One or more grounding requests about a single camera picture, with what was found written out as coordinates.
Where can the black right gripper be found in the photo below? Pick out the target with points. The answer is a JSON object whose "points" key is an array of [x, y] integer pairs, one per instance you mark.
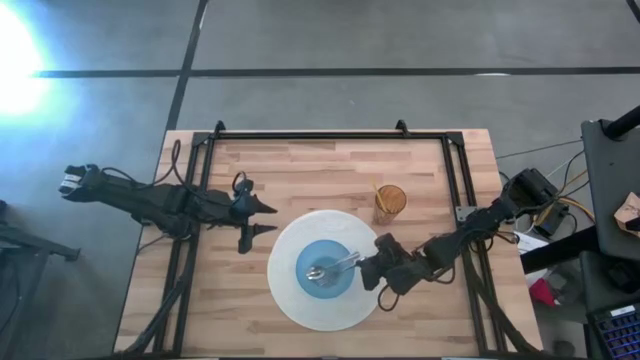
{"points": [[390, 264]]}

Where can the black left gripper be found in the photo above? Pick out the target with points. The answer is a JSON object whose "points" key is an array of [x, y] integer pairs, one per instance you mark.
{"points": [[244, 212]]}

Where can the silver metal spoon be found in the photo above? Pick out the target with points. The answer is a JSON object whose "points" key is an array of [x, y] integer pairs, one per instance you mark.
{"points": [[315, 273]]}

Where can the blue translucent bowl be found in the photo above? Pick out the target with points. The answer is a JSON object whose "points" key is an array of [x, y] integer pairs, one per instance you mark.
{"points": [[312, 255]]}

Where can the yellow straw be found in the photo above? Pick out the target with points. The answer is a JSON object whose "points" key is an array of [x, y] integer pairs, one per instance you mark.
{"points": [[376, 192]]}

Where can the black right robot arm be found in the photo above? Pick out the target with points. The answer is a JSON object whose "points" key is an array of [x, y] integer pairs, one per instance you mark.
{"points": [[450, 247]]}

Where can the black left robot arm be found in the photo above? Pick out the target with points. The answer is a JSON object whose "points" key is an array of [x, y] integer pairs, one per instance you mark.
{"points": [[150, 200]]}

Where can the amber plastic tumbler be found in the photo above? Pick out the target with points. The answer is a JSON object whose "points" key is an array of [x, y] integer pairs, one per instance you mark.
{"points": [[391, 200]]}

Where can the white round woven placemat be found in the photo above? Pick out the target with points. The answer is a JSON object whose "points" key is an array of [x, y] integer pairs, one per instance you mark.
{"points": [[300, 310]]}

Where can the white paper sheet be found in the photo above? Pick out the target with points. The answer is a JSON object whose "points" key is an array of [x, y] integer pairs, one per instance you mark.
{"points": [[527, 242]]}

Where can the red floor object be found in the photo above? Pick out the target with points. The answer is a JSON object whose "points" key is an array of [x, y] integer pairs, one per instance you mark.
{"points": [[542, 295]]}

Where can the black floor bar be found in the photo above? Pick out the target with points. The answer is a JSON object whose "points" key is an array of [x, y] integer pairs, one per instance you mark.
{"points": [[555, 250]]}

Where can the black power box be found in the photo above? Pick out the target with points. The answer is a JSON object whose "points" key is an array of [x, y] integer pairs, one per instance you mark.
{"points": [[552, 220]]}

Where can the black metal stand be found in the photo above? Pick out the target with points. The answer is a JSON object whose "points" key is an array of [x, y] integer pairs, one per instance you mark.
{"points": [[30, 240]]}

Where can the grey-blue cart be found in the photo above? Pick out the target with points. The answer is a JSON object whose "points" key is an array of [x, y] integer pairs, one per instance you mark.
{"points": [[607, 190]]}

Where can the blue compartment box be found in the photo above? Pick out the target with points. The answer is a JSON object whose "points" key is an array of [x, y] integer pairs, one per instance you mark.
{"points": [[617, 335]]}

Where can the crumpled brown paper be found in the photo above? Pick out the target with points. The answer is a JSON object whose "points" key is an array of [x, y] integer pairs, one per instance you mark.
{"points": [[627, 212]]}

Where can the black pole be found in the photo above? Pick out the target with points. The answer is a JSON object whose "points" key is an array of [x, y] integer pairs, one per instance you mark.
{"points": [[622, 125]]}

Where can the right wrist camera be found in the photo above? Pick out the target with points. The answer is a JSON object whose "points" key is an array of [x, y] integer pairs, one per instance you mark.
{"points": [[387, 244]]}

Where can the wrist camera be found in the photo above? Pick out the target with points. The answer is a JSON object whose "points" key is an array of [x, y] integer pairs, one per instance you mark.
{"points": [[242, 187], [387, 244]]}

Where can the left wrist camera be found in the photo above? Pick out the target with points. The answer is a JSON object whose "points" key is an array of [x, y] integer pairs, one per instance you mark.
{"points": [[242, 187]]}

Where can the black aluminium table frame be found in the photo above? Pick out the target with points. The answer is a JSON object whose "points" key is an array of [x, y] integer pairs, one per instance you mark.
{"points": [[325, 135]]}

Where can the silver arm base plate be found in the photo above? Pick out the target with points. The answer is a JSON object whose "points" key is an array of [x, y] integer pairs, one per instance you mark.
{"points": [[465, 214]]}

